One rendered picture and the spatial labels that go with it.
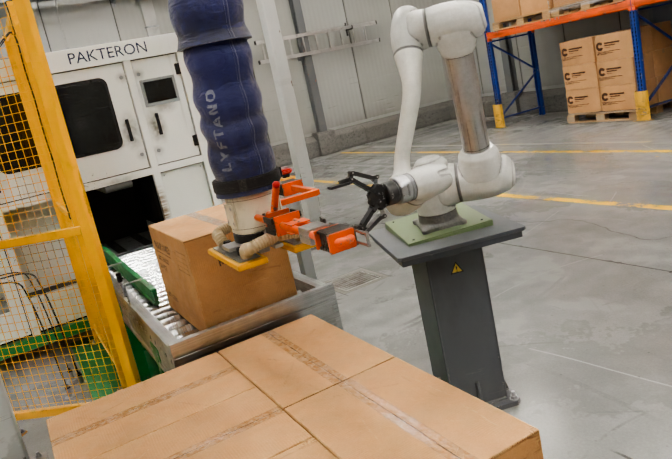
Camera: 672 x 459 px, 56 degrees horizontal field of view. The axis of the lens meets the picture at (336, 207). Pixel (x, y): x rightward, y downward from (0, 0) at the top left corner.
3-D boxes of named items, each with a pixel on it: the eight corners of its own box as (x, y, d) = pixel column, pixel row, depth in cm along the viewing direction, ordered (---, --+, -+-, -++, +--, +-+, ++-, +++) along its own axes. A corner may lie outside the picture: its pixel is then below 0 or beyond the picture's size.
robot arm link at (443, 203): (418, 207, 264) (407, 156, 259) (462, 199, 260) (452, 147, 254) (415, 219, 249) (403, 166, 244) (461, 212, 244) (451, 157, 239)
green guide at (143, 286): (90, 260, 439) (87, 248, 438) (106, 255, 444) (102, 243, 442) (139, 311, 299) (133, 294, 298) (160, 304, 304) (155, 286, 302)
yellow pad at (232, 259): (208, 254, 225) (204, 241, 224) (234, 246, 229) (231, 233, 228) (239, 272, 195) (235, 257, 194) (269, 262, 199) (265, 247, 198)
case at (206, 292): (170, 306, 299) (147, 225, 291) (248, 279, 317) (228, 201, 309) (209, 339, 247) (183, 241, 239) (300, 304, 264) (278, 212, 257)
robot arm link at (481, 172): (461, 190, 260) (516, 180, 254) (462, 210, 246) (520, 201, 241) (421, 3, 224) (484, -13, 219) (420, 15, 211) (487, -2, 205)
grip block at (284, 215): (265, 234, 193) (261, 215, 192) (294, 224, 197) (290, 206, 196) (275, 237, 186) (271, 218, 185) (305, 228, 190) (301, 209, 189)
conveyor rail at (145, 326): (92, 282, 441) (84, 256, 437) (99, 280, 443) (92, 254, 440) (180, 393, 239) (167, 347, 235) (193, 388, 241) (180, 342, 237)
